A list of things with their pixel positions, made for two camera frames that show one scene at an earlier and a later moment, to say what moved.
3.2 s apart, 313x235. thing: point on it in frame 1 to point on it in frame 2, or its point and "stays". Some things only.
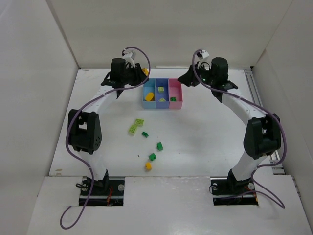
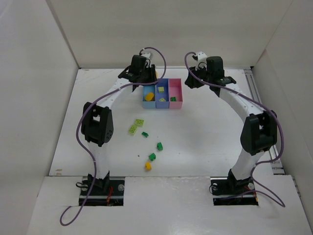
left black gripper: x=136 y=75 to x=150 y=74
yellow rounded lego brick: x=149 y=96 stays
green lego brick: x=152 y=156 stays
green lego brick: x=160 y=146 stays
